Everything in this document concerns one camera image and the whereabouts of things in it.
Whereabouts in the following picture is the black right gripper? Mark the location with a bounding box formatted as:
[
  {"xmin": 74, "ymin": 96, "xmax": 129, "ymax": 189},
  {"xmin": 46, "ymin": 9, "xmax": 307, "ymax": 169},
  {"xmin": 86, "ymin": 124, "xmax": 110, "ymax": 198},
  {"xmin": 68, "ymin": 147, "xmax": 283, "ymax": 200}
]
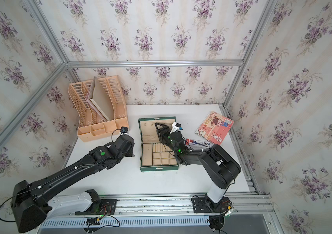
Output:
[{"xmin": 154, "ymin": 122, "xmax": 178, "ymax": 155}]

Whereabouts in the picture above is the green jewelry box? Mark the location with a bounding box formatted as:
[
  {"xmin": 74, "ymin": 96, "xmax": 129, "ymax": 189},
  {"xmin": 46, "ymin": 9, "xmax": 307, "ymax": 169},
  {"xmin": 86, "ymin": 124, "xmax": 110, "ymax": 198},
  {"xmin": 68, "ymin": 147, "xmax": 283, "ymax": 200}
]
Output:
[{"xmin": 138, "ymin": 117, "xmax": 179, "ymax": 172}]

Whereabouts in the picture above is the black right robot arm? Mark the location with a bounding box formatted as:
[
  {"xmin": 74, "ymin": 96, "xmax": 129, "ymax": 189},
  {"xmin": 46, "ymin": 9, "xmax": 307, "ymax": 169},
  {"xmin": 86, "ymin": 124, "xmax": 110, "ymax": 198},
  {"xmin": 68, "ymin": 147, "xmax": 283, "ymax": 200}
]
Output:
[{"xmin": 155, "ymin": 122, "xmax": 241, "ymax": 207}]

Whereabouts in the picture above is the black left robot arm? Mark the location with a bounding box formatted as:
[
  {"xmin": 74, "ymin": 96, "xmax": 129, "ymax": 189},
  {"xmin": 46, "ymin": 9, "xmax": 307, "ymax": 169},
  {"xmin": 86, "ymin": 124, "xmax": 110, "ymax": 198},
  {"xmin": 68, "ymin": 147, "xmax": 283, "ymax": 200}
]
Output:
[{"xmin": 11, "ymin": 134, "xmax": 135, "ymax": 233}]

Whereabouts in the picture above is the white pen package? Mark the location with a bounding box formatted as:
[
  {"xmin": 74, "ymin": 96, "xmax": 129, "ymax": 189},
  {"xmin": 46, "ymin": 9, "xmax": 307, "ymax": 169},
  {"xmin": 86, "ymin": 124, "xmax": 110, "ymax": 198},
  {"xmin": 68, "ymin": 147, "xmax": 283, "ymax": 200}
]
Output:
[{"xmin": 186, "ymin": 138, "xmax": 214, "ymax": 150}]

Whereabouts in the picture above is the pink cartoon spiral notebook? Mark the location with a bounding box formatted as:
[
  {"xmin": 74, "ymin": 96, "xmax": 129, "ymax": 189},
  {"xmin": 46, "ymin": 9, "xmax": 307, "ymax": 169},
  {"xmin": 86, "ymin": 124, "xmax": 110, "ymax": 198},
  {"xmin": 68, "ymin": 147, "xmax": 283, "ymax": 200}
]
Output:
[{"xmin": 195, "ymin": 111, "xmax": 234, "ymax": 145}]

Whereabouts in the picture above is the peach plastic file organizer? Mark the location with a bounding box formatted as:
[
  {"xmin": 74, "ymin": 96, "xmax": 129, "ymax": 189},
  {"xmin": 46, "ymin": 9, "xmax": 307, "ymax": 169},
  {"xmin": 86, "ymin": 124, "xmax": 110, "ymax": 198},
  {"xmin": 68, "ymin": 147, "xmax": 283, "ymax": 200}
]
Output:
[{"xmin": 68, "ymin": 76, "xmax": 129, "ymax": 142}]

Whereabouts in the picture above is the beige folder in organizer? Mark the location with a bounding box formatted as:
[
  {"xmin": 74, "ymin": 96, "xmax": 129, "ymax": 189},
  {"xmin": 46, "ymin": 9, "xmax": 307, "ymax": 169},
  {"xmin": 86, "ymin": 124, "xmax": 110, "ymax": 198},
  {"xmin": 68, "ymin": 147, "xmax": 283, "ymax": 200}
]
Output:
[{"xmin": 86, "ymin": 77, "xmax": 114, "ymax": 121}]

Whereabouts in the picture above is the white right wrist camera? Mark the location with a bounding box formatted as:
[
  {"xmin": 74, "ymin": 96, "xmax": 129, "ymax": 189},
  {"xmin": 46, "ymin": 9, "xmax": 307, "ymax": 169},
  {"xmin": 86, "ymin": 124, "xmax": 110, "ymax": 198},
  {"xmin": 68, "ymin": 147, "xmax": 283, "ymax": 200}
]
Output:
[{"xmin": 170, "ymin": 122, "xmax": 182, "ymax": 134}]

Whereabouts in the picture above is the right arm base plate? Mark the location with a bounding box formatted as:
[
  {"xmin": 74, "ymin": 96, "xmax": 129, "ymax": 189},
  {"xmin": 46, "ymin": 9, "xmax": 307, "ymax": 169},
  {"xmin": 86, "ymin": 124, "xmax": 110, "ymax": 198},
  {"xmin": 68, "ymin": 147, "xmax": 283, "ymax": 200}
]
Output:
[{"xmin": 191, "ymin": 196, "xmax": 232, "ymax": 214}]

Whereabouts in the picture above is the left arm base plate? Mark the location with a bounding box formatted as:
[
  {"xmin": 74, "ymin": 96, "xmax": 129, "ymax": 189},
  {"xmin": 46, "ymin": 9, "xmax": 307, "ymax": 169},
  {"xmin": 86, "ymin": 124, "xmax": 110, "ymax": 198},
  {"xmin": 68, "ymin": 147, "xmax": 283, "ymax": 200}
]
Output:
[{"xmin": 75, "ymin": 199, "xmax": 117, "ymax": 215}]

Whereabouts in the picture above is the aluminium front rail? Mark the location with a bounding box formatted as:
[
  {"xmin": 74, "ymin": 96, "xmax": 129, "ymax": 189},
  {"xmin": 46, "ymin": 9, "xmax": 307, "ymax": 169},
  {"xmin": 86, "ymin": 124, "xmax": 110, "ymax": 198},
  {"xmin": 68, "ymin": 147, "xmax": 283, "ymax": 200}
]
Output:
[{"xmin": 34, "ymin": 194, "xmax": 275, "ymax": 218}]

